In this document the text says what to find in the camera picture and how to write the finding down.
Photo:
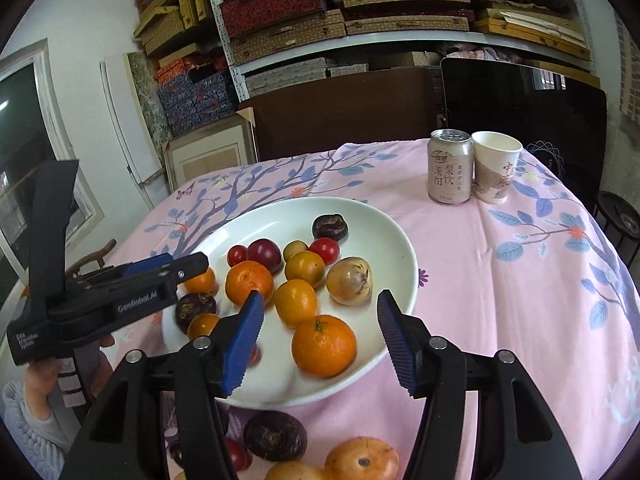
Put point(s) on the person's left hand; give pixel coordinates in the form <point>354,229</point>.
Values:
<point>44,377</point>

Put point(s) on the black round stool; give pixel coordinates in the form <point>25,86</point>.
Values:
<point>620,210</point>

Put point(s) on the stack of blue patterned boxes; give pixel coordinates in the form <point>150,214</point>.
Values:
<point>200,95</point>

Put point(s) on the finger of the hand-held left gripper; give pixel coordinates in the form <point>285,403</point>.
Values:
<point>192,265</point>
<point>150,263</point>

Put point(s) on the small yellow tomato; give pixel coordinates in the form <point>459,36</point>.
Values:
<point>295,250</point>

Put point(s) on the yellow-orange tomato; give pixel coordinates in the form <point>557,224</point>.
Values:
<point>296,302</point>
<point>305,268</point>

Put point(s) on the tan striped fig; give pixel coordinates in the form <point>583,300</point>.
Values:
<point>350,280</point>

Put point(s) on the stack of woven gift boxes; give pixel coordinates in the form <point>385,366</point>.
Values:
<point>270,5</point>

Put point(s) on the large orange persimmon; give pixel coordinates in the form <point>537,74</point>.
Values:
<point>362,460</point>

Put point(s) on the pale yellow passion fruit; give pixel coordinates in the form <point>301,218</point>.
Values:
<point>295,474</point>

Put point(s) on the white metal shelf rack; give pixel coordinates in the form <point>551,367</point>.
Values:
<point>225,35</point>

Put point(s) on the brown wooden board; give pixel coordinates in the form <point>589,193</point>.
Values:
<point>340,110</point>

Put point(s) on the dark water chestnut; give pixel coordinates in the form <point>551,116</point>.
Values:
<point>192,307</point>
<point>176,455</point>

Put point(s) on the white leaning board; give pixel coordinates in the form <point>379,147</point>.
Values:
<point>125,110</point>

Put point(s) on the rough-skinned mandarin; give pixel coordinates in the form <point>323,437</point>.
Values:
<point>249,282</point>

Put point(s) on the red cherry tomato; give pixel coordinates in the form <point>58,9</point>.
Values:
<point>325,250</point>
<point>237,255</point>
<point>255,355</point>

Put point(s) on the dark purple passion fruit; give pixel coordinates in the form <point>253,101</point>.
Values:
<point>275,435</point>

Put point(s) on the dark brown passion fruit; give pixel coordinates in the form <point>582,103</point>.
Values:
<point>330,227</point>

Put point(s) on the black glass panel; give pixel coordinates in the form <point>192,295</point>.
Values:
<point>525,105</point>

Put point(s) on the pile of yellow woven boxes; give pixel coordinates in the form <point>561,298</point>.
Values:
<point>165,27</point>

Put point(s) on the large red plum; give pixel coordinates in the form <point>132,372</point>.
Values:
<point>236,455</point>

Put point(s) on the brown wooden chair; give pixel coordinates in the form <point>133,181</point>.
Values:
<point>95,257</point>

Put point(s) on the large smooth orange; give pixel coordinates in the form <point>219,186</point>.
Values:
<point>324,346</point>

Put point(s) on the white oval plate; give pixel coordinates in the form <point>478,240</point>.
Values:
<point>380,240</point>

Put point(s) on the marbled stone panel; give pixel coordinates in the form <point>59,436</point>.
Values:
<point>145,95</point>

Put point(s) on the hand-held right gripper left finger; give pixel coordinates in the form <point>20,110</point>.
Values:
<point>245,340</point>

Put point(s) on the pink printed tablecloth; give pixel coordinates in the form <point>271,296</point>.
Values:
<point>475,285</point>

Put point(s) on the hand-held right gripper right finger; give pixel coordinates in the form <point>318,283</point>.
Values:
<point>397,345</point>

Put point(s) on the hanging bamboo mats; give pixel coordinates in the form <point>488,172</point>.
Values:
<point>630,60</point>

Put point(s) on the beige picture frame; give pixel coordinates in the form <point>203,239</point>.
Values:
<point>210,155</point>

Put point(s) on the person's left forearm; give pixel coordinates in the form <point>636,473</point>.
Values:
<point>30,420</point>

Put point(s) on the white framed window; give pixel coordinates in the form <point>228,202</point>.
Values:
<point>20,110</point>

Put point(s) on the small orange tomato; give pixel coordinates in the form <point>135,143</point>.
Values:
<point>202,326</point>

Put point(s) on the silver drink can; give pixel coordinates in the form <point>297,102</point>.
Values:
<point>450,167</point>

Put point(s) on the dark red plum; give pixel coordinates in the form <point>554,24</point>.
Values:
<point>264,256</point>

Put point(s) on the small mandarin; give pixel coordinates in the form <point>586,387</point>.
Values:
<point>202,282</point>

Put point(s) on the white paper cup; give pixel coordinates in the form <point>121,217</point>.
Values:
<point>495,167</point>

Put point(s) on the pink folded cloth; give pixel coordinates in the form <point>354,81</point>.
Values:
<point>475,52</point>

